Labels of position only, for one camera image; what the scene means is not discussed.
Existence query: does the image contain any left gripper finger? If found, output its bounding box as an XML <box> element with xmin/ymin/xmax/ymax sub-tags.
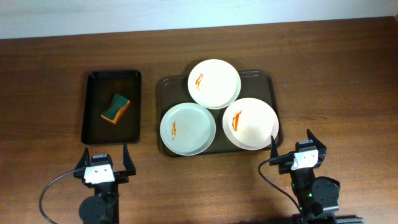
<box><xmin>75</xmin><ymin>147</ymin><xmax>90</xmax><ymax>170</ymax></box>
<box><xmin>123</xmin><ymin>143</ymin><xmax>136</xmax><ymax>173</ymax></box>

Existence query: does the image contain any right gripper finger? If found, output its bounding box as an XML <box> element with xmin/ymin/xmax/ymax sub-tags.
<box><xmin>270</xmin><ymin>136</ymin><xmax>279</xmax><ymax>159</ymax></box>
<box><xmin>307</xmin><ymin>129</ymin><xmax>326</xmax><ymax>151</ymax></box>

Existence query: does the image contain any white plate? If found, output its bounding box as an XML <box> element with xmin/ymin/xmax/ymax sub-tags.
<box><xmin>187</xmin><ymin>59</ymin><xmax>241</xmax><ymax>110</ymax></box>
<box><xmin>159</xmin><ymin>103</ymin><xmax>216</xmax><ymax>156</ymax></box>
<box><xmin>222</xmin><ymin>98</ymin><xmax>280</xmax><ymax>151</ymax></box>

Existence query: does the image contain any green and orange sponge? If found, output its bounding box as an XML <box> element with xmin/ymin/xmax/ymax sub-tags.
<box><xmin>101</xmin><ymin>94</ymin><xmax>131</xmax><ymax>124</ymax></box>

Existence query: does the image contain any white plate top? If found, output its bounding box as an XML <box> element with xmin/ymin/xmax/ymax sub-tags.
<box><xmin>187</xmin><ymin>59</ymin><xmax>241</xmax><ymax>110</ymax></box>

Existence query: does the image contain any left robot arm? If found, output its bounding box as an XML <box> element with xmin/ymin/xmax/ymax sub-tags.
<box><xmin>73</xmin><ymin>144</ymin><xmax>136</xmax><ymax>224</ymax></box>

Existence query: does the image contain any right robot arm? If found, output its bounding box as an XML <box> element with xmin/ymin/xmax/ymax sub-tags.
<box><xmin>269</xmin><ymin>130</ymin><xmax>340</xmax><ymax>223</ymax></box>

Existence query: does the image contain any small black tray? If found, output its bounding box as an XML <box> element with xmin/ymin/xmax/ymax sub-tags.
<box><xmin>81</xmin><ymin>70</ymin><xmax>142</xmax><ymax>145</ymax></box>

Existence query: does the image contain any large brown tray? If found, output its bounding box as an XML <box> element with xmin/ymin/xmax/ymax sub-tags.
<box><xmin>156</xmin><ymin>70</ymin><xmax>279</xmax><ymax>155</ymax></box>

